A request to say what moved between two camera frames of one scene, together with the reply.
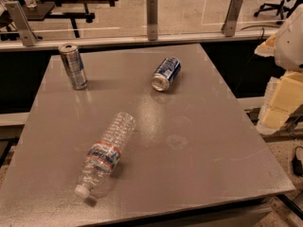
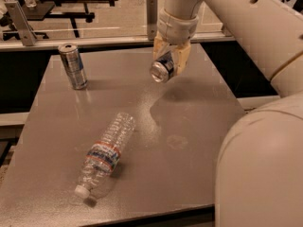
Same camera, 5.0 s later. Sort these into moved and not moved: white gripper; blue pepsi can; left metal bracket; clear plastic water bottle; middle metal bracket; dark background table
Moved: blue pepsi can; white gripper
Not moved: left metal bracket; dark background table; middle metal bracket; clear plastic water bottle
